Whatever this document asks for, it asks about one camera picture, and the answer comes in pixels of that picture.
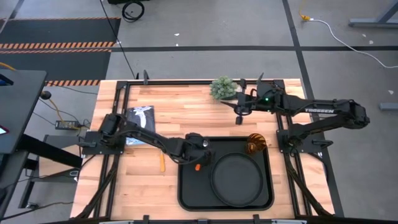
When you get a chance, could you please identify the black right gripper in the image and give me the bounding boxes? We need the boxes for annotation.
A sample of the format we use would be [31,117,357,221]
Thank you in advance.
[221,78,259,125]

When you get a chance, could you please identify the black round plate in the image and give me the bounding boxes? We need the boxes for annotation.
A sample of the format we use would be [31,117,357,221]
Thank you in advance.
[210,152,264,208]

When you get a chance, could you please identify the black plastic tray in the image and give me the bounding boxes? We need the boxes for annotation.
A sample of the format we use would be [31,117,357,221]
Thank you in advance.
[177,136,275,212]

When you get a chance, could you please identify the green potted plant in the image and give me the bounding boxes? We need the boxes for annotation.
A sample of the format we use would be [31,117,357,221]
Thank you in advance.
[209,75,239,101]

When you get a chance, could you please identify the dark illustrated book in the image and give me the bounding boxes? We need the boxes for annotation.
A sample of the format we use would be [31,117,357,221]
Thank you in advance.
[125,105,156,146]

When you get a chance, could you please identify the black power adapter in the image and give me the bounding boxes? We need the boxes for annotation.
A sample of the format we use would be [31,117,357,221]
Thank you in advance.
[55,119,80,131]

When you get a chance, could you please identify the grey floor block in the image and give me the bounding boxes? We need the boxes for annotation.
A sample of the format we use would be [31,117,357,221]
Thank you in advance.
[379,102,398,112]

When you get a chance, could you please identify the grey metal table leg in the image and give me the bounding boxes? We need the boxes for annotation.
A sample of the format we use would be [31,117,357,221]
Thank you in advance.
[348,0,398,29]

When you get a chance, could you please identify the black hazard-striped floor mat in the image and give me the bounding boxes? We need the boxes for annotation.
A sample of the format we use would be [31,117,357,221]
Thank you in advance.
[0,17,122,50]
[0,49,113,88]

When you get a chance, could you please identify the black desk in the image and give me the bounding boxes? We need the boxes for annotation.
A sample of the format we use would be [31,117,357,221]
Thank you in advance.
[0,68,83,218]

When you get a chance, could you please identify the dark device on desk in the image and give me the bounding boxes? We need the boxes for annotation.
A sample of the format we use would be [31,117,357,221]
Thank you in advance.
[0,73,15,87]

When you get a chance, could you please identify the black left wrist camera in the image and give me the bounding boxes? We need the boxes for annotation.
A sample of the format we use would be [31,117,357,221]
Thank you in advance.
[185,133,211,149]

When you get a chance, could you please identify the black metal table frame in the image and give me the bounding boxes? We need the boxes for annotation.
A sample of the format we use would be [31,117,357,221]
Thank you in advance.
[70,70,346,224]

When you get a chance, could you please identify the yellow cable with plug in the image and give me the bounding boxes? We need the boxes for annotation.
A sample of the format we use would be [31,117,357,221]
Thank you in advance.
[298,0,312,22]

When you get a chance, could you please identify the white floor cable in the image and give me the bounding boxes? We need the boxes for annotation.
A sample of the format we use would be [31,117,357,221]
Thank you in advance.
[310,18,398,69]

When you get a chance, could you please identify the long black floor cable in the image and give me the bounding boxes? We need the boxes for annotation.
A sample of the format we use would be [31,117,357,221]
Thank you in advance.
[99,0,138,80]

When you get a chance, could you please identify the coiled black cable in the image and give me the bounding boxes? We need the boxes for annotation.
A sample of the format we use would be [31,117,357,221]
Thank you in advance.
[121,1,146,23]

